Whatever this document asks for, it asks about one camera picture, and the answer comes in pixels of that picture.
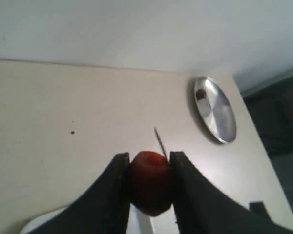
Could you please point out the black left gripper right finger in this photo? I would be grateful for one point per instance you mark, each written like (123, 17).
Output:
(201, 208)

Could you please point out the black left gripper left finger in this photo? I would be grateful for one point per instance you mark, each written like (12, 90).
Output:
(102, 209)

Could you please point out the red hawthorn berry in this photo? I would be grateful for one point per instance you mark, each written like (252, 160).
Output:
(150, 183)

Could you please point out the thin metal skewer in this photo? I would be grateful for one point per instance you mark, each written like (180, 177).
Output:
(160, 142)

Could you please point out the round metal plate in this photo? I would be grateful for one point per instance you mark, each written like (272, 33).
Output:
(216, 110)

